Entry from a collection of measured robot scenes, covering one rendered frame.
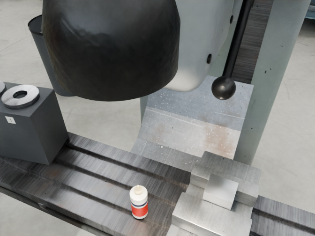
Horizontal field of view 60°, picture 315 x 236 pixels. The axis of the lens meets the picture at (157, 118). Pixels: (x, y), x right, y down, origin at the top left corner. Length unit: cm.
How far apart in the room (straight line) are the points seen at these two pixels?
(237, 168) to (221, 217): 17
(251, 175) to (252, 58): 32
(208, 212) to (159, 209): 16
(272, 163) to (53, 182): 162
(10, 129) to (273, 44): 72
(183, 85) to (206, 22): 8
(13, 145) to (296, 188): 170
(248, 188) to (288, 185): 140
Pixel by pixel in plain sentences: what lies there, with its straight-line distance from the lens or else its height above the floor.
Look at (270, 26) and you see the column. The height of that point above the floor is 124.
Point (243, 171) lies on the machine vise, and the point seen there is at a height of 97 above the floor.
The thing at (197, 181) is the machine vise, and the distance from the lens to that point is 66.
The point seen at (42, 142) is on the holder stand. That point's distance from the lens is 79.
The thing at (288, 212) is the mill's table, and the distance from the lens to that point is 78.
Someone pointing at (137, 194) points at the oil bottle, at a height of 100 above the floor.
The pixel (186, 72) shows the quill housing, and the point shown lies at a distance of 32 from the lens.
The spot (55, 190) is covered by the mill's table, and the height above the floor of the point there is 90.
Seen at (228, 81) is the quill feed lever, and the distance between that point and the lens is 34.
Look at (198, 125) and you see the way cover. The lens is 89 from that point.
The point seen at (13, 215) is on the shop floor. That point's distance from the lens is 194.
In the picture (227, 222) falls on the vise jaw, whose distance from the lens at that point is 59.
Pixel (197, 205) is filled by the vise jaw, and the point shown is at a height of 101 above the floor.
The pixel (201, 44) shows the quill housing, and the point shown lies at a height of 139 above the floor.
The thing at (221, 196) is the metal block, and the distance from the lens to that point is 59.
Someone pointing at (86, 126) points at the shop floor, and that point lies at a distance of 229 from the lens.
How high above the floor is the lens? 152
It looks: 42 degrees down
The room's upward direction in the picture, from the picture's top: straight up
